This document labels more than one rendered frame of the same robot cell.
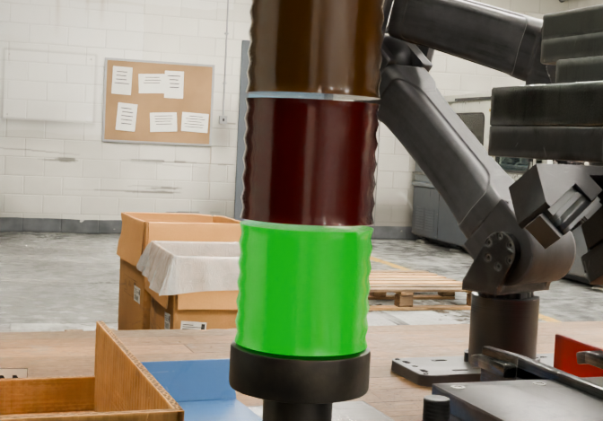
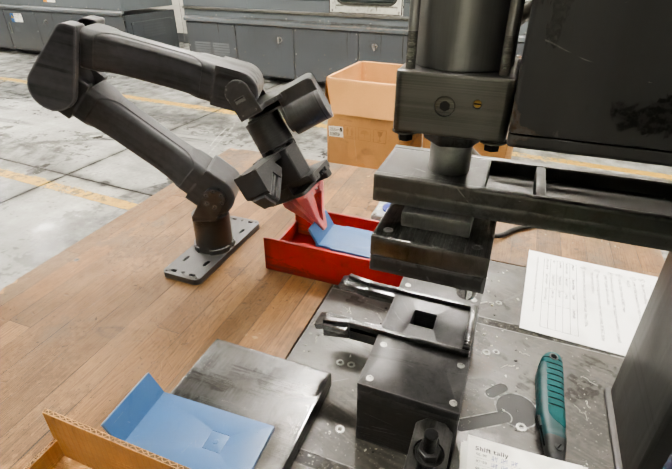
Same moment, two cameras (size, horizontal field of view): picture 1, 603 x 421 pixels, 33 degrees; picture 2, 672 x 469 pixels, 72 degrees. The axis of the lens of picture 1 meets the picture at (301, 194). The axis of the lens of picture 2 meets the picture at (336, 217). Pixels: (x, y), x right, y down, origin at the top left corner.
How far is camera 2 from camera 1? 45 cm
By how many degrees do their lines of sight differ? 53
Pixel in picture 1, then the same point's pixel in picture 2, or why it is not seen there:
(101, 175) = not seen: outside the picture
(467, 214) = (184, 180)
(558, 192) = (269, 181)
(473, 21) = (155, 59)
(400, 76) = (101, 96)
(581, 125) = (462, 273)
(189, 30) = not seen: outside the picture
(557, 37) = (389, 190)
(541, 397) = (403, 361)
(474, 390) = (378, 376)
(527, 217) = (253, 197)
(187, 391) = (139, 413)
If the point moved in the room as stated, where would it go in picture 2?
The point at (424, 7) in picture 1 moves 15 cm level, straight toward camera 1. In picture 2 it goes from (109, 48) to (156, 65)
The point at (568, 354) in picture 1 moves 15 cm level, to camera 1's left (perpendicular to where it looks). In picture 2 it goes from (275, 246) to (193, 291)
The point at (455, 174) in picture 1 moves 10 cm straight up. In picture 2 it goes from (166, 157) to (153, 91)
